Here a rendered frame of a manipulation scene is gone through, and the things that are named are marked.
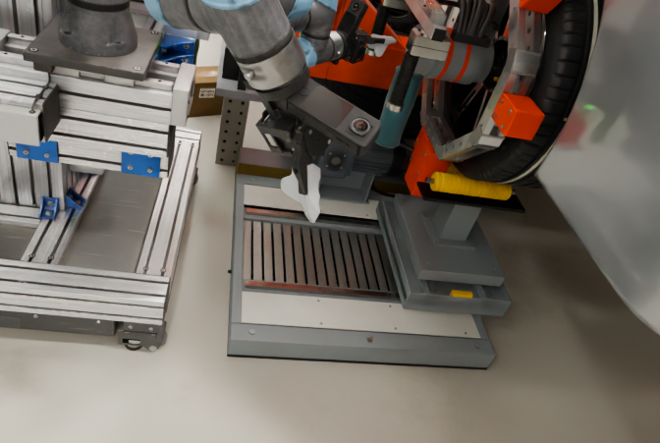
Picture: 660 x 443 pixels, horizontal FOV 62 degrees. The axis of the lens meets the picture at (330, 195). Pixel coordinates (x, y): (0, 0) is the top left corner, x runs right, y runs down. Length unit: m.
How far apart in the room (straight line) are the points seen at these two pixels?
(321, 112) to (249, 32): 0.13
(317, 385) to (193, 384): 0.35
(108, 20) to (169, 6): 0.52
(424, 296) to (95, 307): 0.96
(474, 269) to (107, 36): 1.29
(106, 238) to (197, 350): 0.41
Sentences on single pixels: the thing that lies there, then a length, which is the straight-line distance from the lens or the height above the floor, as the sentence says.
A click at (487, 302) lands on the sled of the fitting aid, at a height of 0.16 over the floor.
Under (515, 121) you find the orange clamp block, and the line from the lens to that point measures 1.30.
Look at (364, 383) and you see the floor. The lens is 1.70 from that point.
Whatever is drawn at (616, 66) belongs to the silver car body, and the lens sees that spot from 1.22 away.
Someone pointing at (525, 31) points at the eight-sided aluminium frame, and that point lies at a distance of 1.42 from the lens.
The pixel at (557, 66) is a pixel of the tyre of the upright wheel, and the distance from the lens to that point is 1.36.
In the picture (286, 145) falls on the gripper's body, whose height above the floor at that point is 0.96.
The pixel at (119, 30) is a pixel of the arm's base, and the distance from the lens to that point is 1.22.
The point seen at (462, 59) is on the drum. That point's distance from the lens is 1.52.
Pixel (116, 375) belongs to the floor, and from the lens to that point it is 1.62.
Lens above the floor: 1.34
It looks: 35 degrees down
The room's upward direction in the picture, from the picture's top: 17 degrees clockwise
